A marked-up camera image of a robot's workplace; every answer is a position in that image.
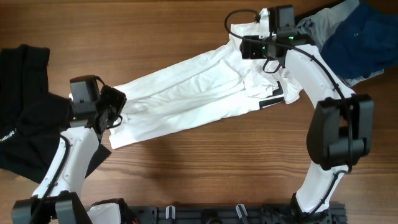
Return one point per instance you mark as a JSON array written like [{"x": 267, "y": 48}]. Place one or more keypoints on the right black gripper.
[{"x": 249, "y": 47}]

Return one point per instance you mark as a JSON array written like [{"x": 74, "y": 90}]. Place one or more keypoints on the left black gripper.
[{"x": 119, "y": 98}]

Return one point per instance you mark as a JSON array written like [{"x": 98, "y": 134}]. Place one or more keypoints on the white polo shirt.
[{"x": 208, "y": 87}]

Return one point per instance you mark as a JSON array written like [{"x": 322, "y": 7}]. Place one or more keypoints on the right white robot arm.
[{"x": 341, "y": 129}]

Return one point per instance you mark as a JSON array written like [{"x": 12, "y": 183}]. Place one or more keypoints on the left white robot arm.
[{"x": 93, "y": 110}]

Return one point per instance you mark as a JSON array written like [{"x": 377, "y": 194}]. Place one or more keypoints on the black garment under pile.
[{"x": 299, "y": 17}]

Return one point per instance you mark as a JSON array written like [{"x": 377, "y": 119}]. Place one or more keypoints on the light grey garment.
[{"x": 321, "y": 25}]

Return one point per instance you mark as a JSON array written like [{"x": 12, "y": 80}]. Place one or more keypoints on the black t-shirt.
[{"x": 31, "y": 116}]

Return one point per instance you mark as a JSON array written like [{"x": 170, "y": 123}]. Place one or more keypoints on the navy blue shirt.
[{"x": 364, "y": 43}]

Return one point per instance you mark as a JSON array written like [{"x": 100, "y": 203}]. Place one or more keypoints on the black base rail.
[{"x": 266, "y": 214}]

